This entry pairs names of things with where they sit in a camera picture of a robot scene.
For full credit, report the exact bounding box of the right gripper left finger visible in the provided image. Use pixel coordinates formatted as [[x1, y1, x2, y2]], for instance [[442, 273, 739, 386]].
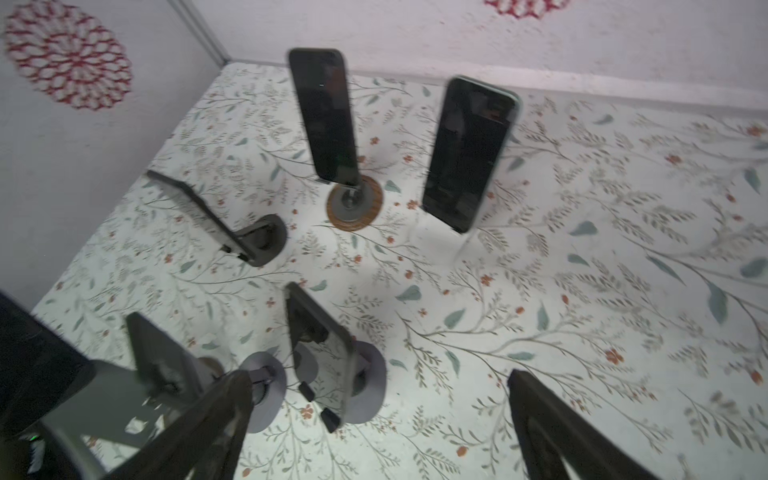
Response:
[[105, 370, 253, 480]]

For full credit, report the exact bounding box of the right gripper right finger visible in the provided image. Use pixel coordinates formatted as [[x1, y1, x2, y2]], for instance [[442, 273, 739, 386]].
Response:
[[507, 369, 655, 479]]

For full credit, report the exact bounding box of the black phone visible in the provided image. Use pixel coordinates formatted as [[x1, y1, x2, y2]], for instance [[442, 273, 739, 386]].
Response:
[[288, 48, 360, 186], [422, 76, 522, 234], [146, 170, 243, 255], [284, 282, 357, 433], [125, 312, 205, 410]]

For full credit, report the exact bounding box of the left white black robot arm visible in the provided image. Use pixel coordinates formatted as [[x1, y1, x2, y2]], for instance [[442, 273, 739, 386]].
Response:
[[1, 295, 195, 479]]

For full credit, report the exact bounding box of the grey round phone stand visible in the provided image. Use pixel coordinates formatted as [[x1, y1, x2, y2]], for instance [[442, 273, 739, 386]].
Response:
[[240, 352, 287, 434]]

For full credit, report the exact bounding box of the grey round right stand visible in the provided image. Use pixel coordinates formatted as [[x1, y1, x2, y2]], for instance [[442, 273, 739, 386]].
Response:
[[344, 341, 387, 424]]

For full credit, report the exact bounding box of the clear acrylic phone stand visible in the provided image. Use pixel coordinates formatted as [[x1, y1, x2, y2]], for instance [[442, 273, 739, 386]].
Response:
[[448, 226, 485, 265]]

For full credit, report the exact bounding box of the dark left phone stand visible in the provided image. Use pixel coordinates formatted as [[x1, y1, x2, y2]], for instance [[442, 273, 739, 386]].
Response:
[[221, 214, 288, 267]]

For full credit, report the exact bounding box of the back wooden base stand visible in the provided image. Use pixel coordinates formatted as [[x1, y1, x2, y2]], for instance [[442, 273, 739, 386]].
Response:
[[326, 175, 384, 232]]

